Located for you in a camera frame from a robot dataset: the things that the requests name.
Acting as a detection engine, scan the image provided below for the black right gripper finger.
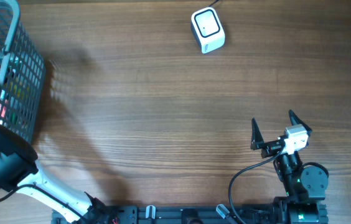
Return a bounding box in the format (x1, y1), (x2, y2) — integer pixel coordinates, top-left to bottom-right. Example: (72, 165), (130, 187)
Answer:
(288, 110), (312, 136)
(251, 118), (264, 144)

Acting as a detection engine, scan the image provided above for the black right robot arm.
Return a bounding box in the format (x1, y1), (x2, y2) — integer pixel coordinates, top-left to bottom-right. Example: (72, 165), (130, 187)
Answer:
(251, 110), (329, 223)

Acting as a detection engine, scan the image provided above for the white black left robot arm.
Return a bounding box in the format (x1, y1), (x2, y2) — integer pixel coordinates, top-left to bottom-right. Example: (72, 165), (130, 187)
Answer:
(0, 125), (115, 223)

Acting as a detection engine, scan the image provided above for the white barcode scanner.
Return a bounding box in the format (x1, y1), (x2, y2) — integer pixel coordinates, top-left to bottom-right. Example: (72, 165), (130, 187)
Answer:
(190, 7), (225, 54)

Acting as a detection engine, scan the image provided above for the dark mesh shopping basket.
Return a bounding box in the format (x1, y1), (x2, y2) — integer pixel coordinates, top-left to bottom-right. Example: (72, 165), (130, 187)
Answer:
(0, 1), (46, 142)

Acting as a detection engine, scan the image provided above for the black right camera cable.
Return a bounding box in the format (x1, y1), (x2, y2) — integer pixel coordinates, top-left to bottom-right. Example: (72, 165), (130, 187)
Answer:
(227, 148), (284, 224)

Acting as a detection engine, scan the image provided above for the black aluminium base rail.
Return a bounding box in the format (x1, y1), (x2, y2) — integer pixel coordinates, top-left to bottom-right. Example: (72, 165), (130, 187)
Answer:
(50, 203), (330, 224)

